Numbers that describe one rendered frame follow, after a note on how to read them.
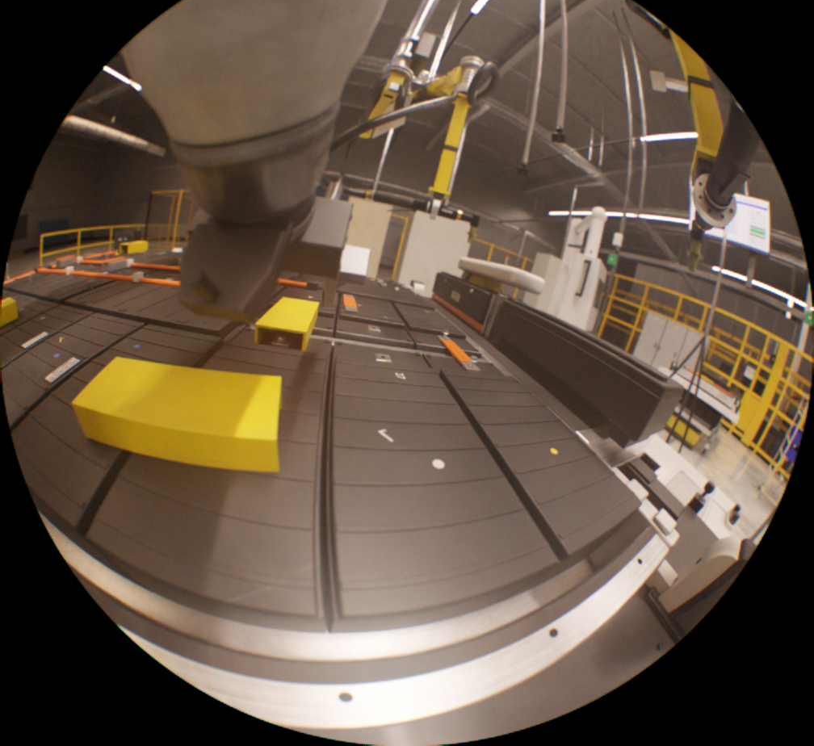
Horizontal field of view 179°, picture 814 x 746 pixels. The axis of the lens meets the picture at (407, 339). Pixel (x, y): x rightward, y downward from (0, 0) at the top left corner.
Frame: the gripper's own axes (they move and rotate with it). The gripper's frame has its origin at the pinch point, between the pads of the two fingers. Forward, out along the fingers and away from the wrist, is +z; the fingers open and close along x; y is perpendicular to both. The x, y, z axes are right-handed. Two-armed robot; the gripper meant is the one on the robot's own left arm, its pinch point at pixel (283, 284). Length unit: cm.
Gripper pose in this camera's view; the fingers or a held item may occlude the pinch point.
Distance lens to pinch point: 32.3
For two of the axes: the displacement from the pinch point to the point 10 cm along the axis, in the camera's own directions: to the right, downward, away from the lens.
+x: -9.5, -1.5, -2.8
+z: -3.1, 2.3, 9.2
